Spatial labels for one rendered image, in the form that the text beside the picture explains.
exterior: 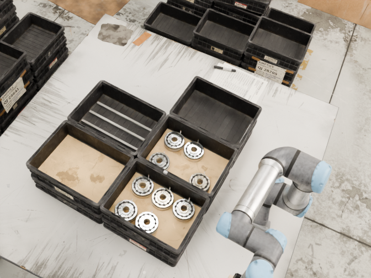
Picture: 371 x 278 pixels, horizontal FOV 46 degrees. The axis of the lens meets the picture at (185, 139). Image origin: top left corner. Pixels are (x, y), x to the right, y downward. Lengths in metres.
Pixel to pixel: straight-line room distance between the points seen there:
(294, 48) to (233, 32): 0.49
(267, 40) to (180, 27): 0.72
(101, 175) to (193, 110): 0.61
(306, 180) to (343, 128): 2.02
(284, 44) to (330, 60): 0.86
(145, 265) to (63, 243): 0.39
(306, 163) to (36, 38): 2.28
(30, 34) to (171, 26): 1.07
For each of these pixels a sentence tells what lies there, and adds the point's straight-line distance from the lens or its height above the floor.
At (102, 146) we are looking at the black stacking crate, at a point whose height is 0.88.
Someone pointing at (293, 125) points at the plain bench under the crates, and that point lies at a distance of 2.57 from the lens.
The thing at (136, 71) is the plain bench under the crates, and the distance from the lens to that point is 2.64.
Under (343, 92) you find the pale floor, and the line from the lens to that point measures 3.86.
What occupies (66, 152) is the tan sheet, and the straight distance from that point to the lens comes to 2.19.
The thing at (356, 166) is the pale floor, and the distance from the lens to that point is 3.47.
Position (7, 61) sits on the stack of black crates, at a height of 0.49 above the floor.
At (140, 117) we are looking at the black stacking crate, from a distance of 2.28.
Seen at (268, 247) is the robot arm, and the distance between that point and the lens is 1.39.
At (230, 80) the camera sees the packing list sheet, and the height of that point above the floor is 0.70.
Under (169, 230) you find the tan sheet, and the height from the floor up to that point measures 0.83.
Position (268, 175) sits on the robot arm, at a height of 1.37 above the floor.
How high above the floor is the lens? 2.69
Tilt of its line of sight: 57 degrees down
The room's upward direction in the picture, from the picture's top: 10 degrees clockwise
